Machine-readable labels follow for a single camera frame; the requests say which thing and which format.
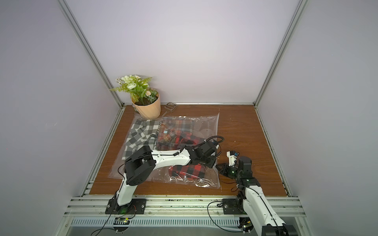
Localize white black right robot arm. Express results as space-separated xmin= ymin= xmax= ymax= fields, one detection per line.
xmin=216 ymin=156 xmax=299 ymax=236

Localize red black plaid shirt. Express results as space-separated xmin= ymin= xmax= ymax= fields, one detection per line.
xmin=156 ymin=133 xmax=206 ymax=182

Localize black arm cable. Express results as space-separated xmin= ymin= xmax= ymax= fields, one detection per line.
xmin=91 ymin=203 xmax=138 ymax=236
xmin=206 ymin=200 xmax=246 ymax=233

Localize multicolour tartan shirt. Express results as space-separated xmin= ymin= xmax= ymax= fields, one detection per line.
xmin=157 ymin=117 xmax=194 ymax=145

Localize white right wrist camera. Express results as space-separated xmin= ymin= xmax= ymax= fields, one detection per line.
xmin=226 ymin=150 xmax=239 ymax=166

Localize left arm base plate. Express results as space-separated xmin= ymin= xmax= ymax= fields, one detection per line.
xmin=105 ymin=198 xmax=147 ymax=215

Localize terracotta flower pot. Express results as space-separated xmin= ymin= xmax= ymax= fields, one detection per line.
xmin=132 ymin=93 xmax=161 ymax=120

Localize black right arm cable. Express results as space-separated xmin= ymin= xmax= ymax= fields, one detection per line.
xmin=206 ymin=200 xmax=246 ymax=233

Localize small brown slotted scoop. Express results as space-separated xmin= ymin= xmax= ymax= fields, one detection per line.
xmin=162 ymin=102 xmax=177 ymax=117

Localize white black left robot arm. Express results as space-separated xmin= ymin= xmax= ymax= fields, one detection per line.
xmin=115 ymin=136 xmax=221 ymax=207

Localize aluminium front rail frame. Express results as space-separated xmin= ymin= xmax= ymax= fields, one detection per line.
xmin=53 ymin=194 xmax=314 ymax=236

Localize artificial green white plant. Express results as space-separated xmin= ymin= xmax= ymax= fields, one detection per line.
xmin=110 ymin=75 xmax=158 ymax=106

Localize grey white checked shirt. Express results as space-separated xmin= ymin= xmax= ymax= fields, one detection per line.
xmin=122 ymin=117 xmax=160 ymax=160

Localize clear plastic vacuum bag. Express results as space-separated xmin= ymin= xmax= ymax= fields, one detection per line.
xmin=108 ymin=114 xmax=220 ymax=189

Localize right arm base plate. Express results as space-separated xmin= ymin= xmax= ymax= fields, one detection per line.
xmin=222 ymin=199 xmax=246 ymax=215

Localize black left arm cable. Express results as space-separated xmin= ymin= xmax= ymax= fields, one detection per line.
xmin=91 ymin=203 xmax=138 ymax=236

